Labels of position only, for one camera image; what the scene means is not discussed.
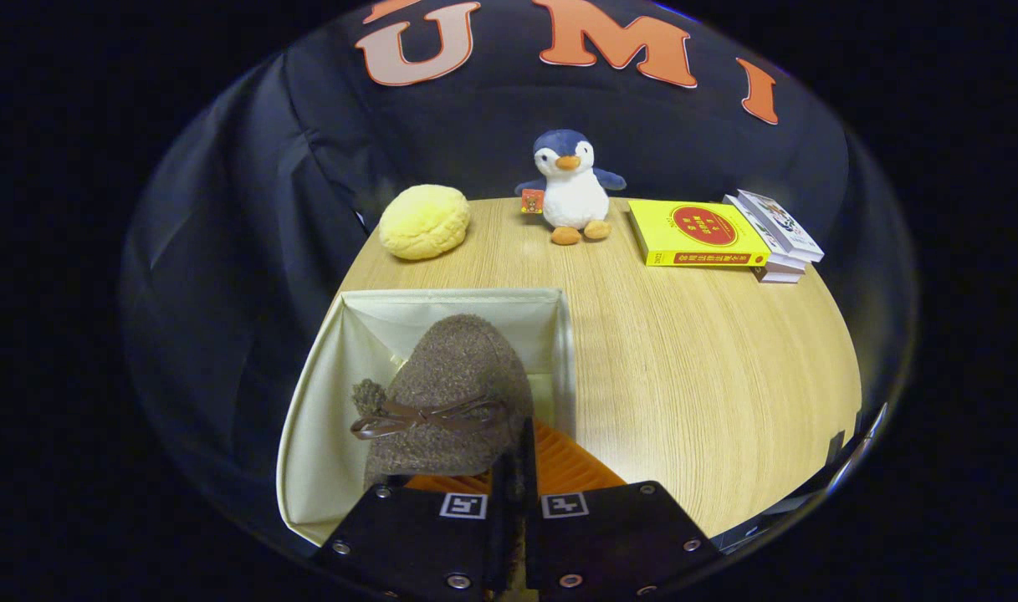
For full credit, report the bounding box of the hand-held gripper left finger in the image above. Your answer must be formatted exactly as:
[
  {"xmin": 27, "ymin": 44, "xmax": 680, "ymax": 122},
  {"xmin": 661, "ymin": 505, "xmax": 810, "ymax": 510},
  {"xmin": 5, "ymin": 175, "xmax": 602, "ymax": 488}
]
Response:
[{"xmin": 312, "ymin": 451, "xmax": 526, "ymax": 599}]

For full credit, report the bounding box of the plain white book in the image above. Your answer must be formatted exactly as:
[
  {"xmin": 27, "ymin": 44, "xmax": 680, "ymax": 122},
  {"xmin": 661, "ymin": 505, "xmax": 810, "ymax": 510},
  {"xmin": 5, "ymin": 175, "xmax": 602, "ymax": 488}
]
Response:
[{"xmin": 723, "ymin": 195, "xmax": 811, "ymax": 273}]

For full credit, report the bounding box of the penguin plush toy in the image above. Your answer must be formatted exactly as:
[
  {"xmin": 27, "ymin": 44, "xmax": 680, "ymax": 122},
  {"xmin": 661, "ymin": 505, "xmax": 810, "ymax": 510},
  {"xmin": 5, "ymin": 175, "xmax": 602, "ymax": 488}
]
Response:
[{"xmin": 514, "ymin": 129, "xmax": 627, "ymax": 246}]

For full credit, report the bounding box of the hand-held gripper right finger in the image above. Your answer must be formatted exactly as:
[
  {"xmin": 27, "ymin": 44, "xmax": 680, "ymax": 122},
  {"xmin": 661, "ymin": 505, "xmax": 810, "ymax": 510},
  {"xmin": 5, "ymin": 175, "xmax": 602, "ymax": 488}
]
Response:
[{"xmin": 521, "ymin": 418, "xmax": 723, "ymax": 599}]

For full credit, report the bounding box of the illustrated cover white book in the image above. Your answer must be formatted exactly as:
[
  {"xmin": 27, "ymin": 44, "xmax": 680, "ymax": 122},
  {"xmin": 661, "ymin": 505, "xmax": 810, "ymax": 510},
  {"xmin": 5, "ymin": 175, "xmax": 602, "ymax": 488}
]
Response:
[{"xmin": 736, "ymin": 190, "xmax": 825, "ymax": 263}]

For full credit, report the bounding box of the cream fabric storage box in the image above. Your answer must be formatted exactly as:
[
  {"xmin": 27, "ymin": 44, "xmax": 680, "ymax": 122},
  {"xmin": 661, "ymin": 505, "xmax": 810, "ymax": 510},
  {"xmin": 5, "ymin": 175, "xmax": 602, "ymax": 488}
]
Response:
[{"xmin": 276, "ymin": 288, "xmax": 578, "ymax": 548}]

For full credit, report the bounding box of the yellow book red circle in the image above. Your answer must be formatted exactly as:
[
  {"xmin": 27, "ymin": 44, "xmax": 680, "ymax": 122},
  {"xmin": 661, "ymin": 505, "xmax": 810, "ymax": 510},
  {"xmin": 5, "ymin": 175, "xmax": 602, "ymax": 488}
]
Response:
[{"xmin": 627, "ymin": 199, "xmax": 771, "ymax": 268}]

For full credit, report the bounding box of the yellow bun plush cushion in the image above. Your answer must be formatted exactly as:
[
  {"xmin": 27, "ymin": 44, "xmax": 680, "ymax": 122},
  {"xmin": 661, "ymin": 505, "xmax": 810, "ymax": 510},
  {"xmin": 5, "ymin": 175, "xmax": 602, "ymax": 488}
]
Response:
[{"xmin": 379, "ymin": 184, "xmax": 472, "ymax": 261}]

